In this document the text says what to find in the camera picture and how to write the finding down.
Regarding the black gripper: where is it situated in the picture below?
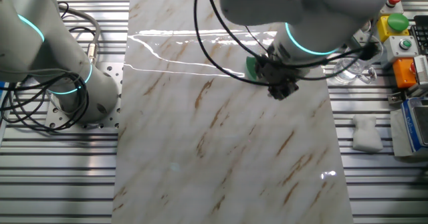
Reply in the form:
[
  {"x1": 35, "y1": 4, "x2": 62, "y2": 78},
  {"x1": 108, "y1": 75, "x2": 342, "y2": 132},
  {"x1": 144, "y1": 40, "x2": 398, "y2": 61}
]
[{"x1": 254, "y1": 53, "x2": 310, "y2": 101}]

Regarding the green scouring sponge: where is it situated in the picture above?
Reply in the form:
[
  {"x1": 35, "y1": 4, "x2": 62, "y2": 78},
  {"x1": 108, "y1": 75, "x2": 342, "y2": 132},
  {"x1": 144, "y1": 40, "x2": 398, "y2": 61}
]
[{"x1": 245, "y1": 55, "x2": 258, "y2": 82}]

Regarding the clear glass beaker with water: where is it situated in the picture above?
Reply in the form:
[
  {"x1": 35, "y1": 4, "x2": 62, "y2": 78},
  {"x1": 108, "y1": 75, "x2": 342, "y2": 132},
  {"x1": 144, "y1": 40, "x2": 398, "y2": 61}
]
[{"x1": 334, "y1": 33, "x2": 385, "y2": 84}]

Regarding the marble pattern board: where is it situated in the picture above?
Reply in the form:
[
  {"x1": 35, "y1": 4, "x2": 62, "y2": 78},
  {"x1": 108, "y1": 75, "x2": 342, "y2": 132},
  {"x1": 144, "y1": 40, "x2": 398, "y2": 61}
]
[{"x1": 112, "y1": 0, "x2": 354, "y2": 224}]

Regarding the white crumpled cloth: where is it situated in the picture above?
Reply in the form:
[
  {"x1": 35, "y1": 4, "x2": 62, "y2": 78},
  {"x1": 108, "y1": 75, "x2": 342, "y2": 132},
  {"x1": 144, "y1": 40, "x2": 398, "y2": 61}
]
[{"x1": 351, "y1": 114, "x2": 385, "y2": 154}]

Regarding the orange button box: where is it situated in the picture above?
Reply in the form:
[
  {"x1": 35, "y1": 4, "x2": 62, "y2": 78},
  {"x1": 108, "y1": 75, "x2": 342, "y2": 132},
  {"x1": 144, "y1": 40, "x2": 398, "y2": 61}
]
[{"x1": 393, "y1": 57, "x2": 418, "y2": 90}]

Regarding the grey box with small green button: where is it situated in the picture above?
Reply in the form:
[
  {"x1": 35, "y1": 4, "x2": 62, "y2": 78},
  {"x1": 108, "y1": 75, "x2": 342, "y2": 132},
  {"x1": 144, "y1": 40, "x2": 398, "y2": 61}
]
[{"x1": 383, "y1": 35, "x2": 419, "y2": 64}]

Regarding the yellow box with green button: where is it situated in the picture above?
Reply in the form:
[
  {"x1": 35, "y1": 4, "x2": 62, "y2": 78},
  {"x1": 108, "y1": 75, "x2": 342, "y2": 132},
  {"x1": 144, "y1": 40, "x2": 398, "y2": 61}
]
[{"x1": 376, "y1": 13, "x2": 411, "y2": 43}]

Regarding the white digital scale blue trim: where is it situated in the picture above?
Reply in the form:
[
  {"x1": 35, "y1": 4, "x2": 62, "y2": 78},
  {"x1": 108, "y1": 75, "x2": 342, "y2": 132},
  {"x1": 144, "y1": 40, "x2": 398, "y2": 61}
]
[{"x1": 389, "y1": 96, "x2": 428, "y2": 158}]

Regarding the red round button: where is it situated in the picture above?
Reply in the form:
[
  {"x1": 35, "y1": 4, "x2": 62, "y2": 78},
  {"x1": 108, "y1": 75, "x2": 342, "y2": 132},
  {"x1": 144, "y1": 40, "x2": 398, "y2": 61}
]
[{"x1": 379, "y1": 0, "x2": 405, "y2": 17}]

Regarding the black keyboard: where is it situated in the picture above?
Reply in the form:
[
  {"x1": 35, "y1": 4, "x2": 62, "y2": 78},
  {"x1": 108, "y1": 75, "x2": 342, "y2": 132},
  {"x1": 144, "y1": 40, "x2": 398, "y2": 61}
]
[{"x1": 409, "y1": 15, "x2": 428, "y2": 56}]

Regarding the wrist camera on silver bracket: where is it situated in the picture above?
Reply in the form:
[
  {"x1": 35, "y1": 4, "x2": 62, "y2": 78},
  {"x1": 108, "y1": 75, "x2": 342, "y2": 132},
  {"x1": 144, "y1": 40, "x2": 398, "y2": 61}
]
[{"x1": 346, "y1": 28, "x2": 372, "y2": 51}]

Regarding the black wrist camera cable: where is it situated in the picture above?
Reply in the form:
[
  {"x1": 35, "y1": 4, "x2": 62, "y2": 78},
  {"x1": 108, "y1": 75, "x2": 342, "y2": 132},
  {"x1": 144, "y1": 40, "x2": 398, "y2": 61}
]
[{"x1": 193, "y1": 0, "x2": 381, "y2": 87}]

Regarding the silver depth camera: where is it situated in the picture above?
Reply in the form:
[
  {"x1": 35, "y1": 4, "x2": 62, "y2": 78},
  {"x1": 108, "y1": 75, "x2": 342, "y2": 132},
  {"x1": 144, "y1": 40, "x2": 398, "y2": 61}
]
[{"x1": 413, "y1": 54, "x2": 428, "y2": 91}]

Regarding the perforated aluminium base plate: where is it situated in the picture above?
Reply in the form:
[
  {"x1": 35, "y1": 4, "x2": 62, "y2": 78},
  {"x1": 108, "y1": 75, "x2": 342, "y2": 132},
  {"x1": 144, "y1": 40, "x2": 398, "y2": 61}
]
[{"x1": 45, "y1": 62, "x2": 123, "y2": 130}]

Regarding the grey cable with metal connector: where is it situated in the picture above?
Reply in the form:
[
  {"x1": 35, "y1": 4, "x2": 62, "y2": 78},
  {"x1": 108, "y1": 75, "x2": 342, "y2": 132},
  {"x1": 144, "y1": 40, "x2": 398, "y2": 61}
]
[{"x1": 56, "y1": 3, "x2": 102, "y2": 66}]

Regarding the black cable bundle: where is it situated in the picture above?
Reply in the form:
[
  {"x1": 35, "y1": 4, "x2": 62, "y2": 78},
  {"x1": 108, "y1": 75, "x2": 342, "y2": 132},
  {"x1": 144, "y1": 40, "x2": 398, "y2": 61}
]
[{"x1": 0, "y1": 70, "x2": 90, "y2": 133}]

